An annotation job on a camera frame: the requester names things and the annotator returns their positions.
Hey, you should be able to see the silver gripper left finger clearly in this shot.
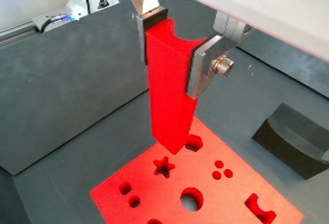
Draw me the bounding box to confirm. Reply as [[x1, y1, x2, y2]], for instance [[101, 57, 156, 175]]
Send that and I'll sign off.
[[131, 0, 168, 64]]

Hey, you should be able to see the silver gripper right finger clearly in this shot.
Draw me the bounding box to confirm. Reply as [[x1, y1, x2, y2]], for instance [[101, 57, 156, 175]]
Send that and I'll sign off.
[[186, 12, 253, 99]]

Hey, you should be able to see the red arch block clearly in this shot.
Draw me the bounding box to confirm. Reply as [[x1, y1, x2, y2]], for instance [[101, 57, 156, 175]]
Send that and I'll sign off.
[[147, 19, 204, 154]]

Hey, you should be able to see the grey foam panel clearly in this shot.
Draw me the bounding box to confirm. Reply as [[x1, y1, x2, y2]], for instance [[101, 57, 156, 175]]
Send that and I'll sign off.
[[0, 2, 148, 175]]

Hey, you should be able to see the black block holder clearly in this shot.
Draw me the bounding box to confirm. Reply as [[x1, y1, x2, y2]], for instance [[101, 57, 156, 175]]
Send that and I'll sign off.
[[253, 103, 329, 179]]

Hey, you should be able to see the red shape sorting board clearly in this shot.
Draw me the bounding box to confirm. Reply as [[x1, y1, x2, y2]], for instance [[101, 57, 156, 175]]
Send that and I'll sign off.
[[91, 119, 303, 224]]

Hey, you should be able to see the aluminium rail with cable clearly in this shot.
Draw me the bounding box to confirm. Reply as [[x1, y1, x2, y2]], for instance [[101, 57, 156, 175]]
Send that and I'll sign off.
[[0, 10, 81, 44]]

